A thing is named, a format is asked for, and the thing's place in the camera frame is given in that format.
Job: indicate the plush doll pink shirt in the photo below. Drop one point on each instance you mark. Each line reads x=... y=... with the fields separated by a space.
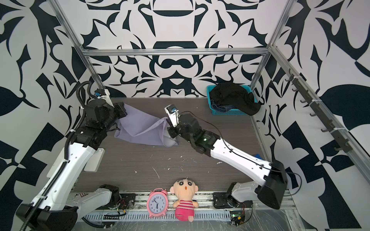
x=184 y=190

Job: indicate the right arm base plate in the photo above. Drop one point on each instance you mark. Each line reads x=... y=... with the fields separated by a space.
x=225 y=200

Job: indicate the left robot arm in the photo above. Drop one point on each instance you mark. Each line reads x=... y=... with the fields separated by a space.
x=51 y=210

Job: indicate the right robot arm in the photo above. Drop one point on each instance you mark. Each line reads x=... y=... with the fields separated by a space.
x=268 y=179

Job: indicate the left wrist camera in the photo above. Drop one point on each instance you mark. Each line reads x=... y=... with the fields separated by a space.
x=103 y=94

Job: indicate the grey wall hook rail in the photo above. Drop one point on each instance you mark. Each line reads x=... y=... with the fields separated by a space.
x=320 y=111

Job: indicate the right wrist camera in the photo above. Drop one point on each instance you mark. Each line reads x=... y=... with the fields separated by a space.
x=173 y=114

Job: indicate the blue cloth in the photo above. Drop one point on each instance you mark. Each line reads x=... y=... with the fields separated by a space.
x=258 y=156

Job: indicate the black garment in basket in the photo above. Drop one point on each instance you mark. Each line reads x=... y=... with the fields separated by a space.
x=239 y=96

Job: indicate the lavender skirt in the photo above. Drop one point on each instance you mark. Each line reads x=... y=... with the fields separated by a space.
x=142 y=128

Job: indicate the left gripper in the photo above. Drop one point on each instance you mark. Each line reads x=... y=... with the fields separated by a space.
x=118 y=109

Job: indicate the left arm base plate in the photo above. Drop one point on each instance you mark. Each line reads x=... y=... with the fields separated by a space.
x=126 y=201

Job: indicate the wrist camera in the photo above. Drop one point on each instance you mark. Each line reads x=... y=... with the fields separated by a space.
x=173 y=114
x=103 y=94

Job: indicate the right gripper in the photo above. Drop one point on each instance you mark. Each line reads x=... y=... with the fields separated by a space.
x=171 y=131

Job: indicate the teal plastic basket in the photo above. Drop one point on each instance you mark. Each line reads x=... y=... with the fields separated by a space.
x=232 y=111

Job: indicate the pink alarm clock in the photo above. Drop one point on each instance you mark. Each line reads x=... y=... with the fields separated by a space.
x=157 y=203

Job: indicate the small circuit board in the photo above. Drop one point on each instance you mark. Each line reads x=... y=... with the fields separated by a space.
x=237 y=218

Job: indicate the denim garment in basket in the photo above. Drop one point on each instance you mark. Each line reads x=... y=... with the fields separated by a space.
x=221 y=108

